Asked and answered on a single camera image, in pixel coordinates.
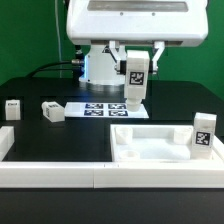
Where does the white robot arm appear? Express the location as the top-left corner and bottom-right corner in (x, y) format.
(66, 0), (209, 91)

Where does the white marker base sheet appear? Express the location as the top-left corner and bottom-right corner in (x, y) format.
(65, 102), (148, 118)

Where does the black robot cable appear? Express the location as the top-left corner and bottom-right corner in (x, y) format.
(25, 43), (85, 79)

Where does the white thin cable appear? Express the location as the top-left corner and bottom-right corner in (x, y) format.
(54, 0), (64, 79)

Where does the white U-shaped obstacle fence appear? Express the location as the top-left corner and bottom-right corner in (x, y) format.
(0, 126), (224, 188)

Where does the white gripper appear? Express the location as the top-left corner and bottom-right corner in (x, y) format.
(66, 0), (208, 75)

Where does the white square tabletop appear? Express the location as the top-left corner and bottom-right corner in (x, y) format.
(110, 124), (224, 163)

